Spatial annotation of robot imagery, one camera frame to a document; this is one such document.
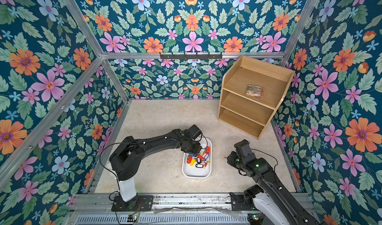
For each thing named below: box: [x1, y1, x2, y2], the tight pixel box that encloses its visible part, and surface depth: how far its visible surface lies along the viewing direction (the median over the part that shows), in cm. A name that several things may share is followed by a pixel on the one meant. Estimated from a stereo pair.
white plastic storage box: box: [181, 137, 213, 179], surface depth 88 cm
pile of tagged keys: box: [187, 146, 211, 169], surface depth 90 cm
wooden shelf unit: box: [217, 55, 296, 140], surface depth 89 cm
